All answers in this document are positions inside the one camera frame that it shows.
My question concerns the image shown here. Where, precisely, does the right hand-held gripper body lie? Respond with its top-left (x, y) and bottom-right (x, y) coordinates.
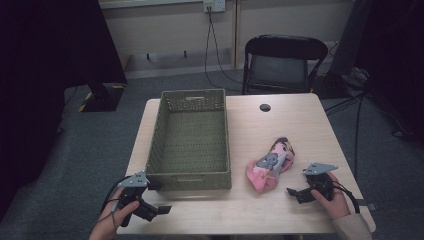
top-left (302, 162), bottom-right (338, 201)

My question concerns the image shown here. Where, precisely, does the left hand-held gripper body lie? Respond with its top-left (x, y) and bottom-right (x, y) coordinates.
top-left (117, 171), bottom-right (162, 228)

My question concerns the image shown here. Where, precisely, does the pink printed cloth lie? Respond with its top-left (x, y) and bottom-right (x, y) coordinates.
top-left (245, 136), bottom-right (296, 194)

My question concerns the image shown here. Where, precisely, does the green woven basket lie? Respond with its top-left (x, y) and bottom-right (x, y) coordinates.
top-left (144, 88), bottom-right (233, 192)

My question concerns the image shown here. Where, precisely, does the person's right hand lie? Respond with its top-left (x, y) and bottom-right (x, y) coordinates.
top-left (309, 170), bottom-right (352, 221)

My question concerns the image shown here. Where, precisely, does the person's left hand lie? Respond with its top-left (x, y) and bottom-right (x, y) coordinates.
top-left (88, 188), bottom-right (141, 240)

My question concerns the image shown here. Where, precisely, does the grey tape strip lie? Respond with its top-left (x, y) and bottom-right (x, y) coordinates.
top-left (354, 198), bottom-right (378, 212)

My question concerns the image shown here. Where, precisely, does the black yellow-striped stand base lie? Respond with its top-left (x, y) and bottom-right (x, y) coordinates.
top-left (78, 83), bottom-right (127, 113)

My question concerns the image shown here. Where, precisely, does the black folding chair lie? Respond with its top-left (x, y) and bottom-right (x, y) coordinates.
top-left (241, 33), bottom-right (329, 96)

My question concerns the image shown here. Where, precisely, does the dark curtain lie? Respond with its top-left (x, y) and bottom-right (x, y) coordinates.
top-left (353, 0), bottom-right (424, 143)
top-left (0, 0), bottom-right (128, 221)

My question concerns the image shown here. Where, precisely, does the grey stand column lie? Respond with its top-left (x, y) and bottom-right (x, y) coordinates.
top-left (328, 0), bottom-right (372, 77)

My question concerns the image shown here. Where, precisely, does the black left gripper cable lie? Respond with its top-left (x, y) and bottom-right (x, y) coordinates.
top-left (100, 175), bottom-right (133, 223)

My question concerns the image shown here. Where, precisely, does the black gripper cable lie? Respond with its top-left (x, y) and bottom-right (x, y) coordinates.
top-left (100, 175), bottom-right (133, 223)
top-left (330, 179), bottom-right (362, 213)

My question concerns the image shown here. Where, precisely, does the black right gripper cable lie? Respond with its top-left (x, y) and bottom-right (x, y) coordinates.
top-left (330, 179), bottom-right (362, 213)

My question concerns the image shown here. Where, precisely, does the black floor cable bundle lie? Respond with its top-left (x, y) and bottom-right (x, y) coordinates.
top-left (323, 66), bottom-right (371, 118)

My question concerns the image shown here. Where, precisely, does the black wall cable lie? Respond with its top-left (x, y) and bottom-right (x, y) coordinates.
top-left (209, 8), bottom-right (243, 85)
top-left (204, 8), bottom-right (223, 88)

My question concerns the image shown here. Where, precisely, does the white wall outlet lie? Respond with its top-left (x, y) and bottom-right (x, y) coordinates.
top-left (203, 0), bottom-right (227, 14)

